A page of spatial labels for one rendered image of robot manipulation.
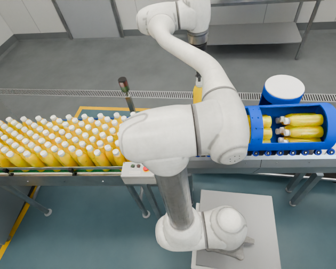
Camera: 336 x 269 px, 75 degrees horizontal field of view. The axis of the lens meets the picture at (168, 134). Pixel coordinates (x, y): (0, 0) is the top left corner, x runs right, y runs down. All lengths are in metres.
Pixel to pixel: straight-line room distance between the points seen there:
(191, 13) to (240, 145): 0.59
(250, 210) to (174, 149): 0.86
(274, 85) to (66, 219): 2.36
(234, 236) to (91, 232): 1.77
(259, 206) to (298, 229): 1.18
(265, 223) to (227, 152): 0.83
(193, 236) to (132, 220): 1.49
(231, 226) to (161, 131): 0.59
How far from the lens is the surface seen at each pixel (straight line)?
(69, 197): 2.78
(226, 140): 0.49
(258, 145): 1.40
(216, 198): 1.30
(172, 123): 0.50
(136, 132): 0.51
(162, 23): 0.90
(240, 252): 1.21
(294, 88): 1.92
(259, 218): 1.29
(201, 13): 0.95
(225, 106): 0.54
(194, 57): 0.73
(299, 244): 2.43
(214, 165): 1.57
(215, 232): 0.99
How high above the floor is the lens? 2.22
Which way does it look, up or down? 51 degrees down
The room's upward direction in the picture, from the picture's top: 11 degrees counter-clockwise
